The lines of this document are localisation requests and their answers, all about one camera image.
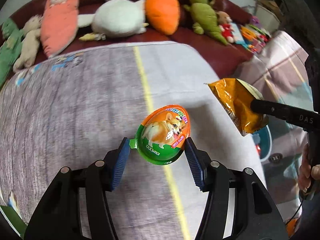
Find orange yellow snack bag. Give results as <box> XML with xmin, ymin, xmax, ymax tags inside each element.
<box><xmin>208</xmin><ymin>78</ymin><xmax>268</xmax><ymax>136</ymax></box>

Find corgi surprise egg package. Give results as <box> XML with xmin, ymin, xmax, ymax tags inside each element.
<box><xmin>130</xmin><ymin>105</ymin><xmax>190</xmax><ymax>165</ymax></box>

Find light blue trash bin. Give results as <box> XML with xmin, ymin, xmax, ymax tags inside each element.
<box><xmin>252</xmin><ymin>125</ymin><xmax>272</xmax><ymax>162</ymax></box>

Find person right hand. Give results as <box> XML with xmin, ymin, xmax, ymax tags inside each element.
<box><xmin>298</xmin><ymin>144</ymin><xmax>320</xmax><ymax>192</ymax></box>

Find green box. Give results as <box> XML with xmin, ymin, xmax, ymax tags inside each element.
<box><xmin>1</xmin><ymin>205</ymin><xmax>27</xmax><ymax>239</ymax></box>

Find plaid pink teal blanket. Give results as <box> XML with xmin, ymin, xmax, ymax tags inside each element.
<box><xmin>234</xmin><ymin>31</ymin><xmax>313</xmax><ymax>207</ymax></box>

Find colourful toy pile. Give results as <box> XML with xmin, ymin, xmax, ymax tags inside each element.
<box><xmin>231</xmin><ymin>16</ymin><xmax>272</xmax><ymax>54</ymax></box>

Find pink grey tablecloth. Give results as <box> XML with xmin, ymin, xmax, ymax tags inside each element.
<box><xmin>1</xmin><ymin>42</ymin><xmax>265</xmax><ymax>239</ymax></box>

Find red dressed small doll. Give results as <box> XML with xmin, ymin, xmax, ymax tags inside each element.
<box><xmin>216</xmin><ymin>11</ymin><xmax>235</xmax><ymax>43</ymax></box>

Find green frog plush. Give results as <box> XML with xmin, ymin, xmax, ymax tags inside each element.
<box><xmin>183</xmin><ymin>0</ymin><xmax>229</xmax><ymax>46</ymax></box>

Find beige bear plush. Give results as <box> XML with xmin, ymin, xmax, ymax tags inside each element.
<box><xmin>13</xmin><ymin>15</ymin><xmax>42</xmax><ymax>73</ymax></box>

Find orange carrot bunny plush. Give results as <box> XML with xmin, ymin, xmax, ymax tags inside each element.
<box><xmin>145</xmin><ymin>0</ymin><xmax>180</xmax><ymax>35</ymax></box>

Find green dinosaur plush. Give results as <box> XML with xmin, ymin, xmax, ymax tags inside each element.
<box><xmin>0</xmin><ymin>18</ymin><xmax>23</xmax><ymax>87</ymax></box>

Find pink carrot doll plush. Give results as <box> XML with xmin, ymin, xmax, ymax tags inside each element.
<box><xmin>40</xmin><ymin>0</ymin><xmax>79</xmax><ymax>58</ymax></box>

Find white duck plush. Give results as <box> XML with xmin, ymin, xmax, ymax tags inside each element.
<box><xmin>78</xmin><ymin>0</ymin><xmax>148</xmax><ymax>41</ymax></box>

